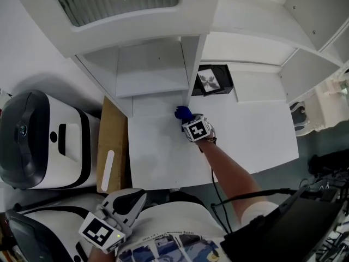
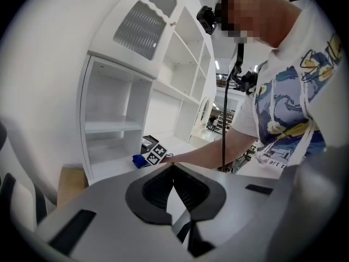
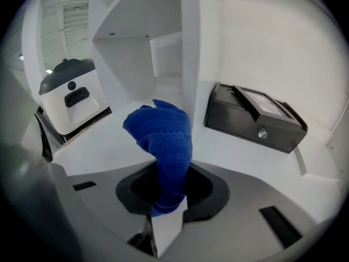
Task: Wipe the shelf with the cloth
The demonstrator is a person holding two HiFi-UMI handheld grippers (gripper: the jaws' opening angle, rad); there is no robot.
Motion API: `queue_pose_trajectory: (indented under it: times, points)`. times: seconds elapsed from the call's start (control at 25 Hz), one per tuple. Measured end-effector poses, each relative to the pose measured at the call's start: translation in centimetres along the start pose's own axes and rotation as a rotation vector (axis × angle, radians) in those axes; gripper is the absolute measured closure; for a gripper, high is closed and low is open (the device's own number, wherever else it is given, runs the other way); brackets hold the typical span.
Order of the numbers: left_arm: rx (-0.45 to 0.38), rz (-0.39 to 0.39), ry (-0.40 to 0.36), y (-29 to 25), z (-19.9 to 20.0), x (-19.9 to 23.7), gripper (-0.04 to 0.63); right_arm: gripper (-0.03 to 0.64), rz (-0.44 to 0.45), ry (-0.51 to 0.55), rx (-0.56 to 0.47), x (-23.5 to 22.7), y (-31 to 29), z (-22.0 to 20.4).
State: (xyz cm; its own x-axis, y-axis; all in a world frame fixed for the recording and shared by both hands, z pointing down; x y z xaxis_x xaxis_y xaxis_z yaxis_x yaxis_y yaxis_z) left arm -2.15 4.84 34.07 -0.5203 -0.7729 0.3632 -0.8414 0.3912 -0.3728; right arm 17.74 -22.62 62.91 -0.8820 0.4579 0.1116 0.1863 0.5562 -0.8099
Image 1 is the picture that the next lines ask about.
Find thick black cable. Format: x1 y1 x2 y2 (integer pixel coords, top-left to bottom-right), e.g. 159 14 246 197
211 188 298 207

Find white ornate vanity dresser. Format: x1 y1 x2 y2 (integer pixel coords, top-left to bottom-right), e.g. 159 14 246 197
288 65 349 138

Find black equipment case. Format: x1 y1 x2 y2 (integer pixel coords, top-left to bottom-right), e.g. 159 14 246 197
220 189 344 262

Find blue wiping cloth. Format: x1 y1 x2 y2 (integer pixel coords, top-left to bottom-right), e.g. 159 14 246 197
174 105 194 121

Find white table top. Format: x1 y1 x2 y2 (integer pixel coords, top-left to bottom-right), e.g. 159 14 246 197
128 96 299 189

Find person's right forearm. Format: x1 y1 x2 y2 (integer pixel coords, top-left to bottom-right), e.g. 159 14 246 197
195 139 270 226

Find person's white printed t-shirt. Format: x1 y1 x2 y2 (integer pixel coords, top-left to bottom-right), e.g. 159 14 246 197
116 203 279 262

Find white and black service robot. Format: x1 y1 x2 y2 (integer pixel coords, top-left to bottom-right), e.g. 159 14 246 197
0 89 101 190
5 192 110 262

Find ribbed glass cabinet door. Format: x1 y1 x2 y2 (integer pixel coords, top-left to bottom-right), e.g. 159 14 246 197
49 0 181 28

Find white shelf unit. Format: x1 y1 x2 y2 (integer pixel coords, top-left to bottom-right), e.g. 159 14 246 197
9 0 349 118

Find brown cardboard box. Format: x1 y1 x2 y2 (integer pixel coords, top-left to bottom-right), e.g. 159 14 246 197
96 95 129 194

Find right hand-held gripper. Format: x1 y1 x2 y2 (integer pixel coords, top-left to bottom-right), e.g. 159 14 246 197
182 114 218 153

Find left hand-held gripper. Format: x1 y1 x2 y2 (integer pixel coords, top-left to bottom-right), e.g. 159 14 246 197
78 188 148 254

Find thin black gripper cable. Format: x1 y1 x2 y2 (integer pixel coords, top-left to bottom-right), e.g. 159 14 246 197
209 167 233 234

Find person's left forearm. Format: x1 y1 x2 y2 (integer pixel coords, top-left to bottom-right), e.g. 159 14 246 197
87 245 118 262

